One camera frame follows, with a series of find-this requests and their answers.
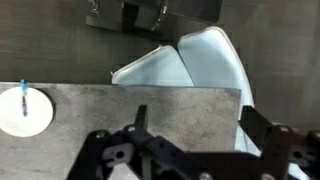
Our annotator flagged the white round bowl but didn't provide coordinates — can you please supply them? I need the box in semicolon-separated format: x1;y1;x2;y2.
0;86;56;138

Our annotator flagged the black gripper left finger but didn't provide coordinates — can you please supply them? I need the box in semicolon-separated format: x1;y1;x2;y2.
134;104;149;132

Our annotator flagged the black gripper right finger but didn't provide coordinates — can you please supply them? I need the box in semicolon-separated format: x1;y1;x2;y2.
239;105;273;152

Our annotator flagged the white plastic container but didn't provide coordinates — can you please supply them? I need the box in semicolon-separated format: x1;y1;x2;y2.
110;26;303;180

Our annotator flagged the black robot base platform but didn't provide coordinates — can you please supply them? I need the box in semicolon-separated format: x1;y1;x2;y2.
85;0;223;33

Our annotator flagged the black orange toggle clamp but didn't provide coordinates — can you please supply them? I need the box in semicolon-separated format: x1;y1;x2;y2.
87;0;102;18
150;0;171;32

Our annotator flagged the blue pen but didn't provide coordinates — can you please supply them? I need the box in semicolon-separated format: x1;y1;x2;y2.
19;78;31;118

